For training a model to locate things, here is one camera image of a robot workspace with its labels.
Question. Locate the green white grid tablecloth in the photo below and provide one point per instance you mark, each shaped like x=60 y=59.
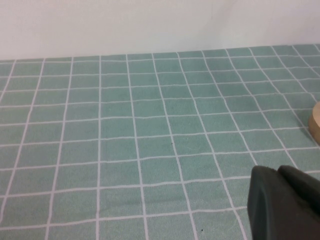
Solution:
x=125 y=140

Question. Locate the wooden peg headphone stand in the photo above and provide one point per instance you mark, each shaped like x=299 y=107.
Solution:
x=315 y=125

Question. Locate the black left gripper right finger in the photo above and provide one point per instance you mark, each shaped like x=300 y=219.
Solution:
x=300 y=185

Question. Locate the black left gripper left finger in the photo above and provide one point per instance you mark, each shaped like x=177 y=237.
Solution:
x=270 y=210

